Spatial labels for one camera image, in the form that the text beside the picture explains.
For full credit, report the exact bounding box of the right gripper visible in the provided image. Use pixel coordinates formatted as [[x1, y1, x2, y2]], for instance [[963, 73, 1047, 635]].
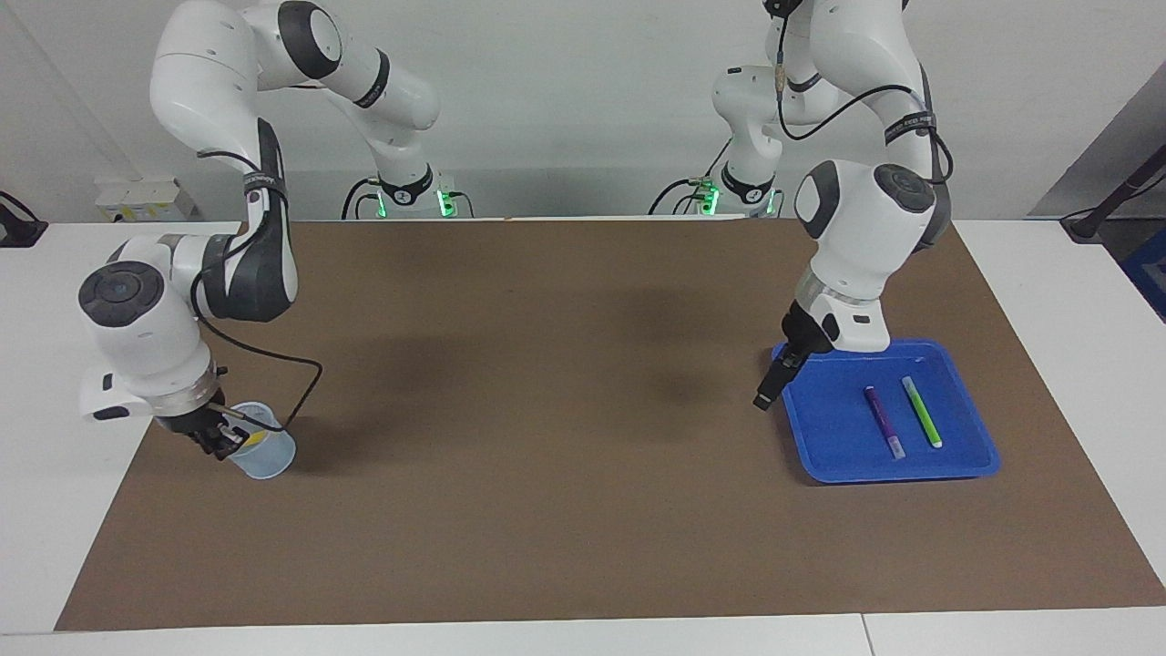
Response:
[[155, 404, 230, 453]]

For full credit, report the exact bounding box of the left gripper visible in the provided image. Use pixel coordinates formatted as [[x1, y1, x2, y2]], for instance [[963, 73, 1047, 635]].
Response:
[[781, 300, 834, 365]]

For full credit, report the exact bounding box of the blue plastic tray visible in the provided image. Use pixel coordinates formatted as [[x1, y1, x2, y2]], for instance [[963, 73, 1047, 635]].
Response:
[[771, 338, 1002, 485]]

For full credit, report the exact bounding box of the clear plastic cup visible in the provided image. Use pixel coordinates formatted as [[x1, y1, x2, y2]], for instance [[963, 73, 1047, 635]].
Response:
[[222, 401, 298, 481]]

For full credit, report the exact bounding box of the purple pen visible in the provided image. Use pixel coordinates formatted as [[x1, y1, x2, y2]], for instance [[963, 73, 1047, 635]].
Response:
[[863, 385, 907, 461]]

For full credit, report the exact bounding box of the green pen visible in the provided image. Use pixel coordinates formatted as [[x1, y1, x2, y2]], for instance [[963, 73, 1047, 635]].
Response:
[[900, 374, 945, 450]]

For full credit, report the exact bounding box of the white box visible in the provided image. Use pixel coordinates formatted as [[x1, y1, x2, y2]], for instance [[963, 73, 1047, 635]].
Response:
[[95, 178, 198, 223]]

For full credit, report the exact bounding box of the black stand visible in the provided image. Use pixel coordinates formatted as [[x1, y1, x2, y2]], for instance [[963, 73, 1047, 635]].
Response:
[[1060, 146, 1166, 245], [0, 190, 49, 249]]

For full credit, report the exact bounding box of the blue crate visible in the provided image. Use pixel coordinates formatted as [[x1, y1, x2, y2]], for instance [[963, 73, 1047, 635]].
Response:
[[1120, 231, 1166, 322]]

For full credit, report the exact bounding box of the black cable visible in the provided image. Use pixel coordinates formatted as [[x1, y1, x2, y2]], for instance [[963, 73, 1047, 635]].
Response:
[[341, 178, 384, 220], [648, 137, 735, 217], [774, 0, 955, 185], [189, 264, 325, 435]]

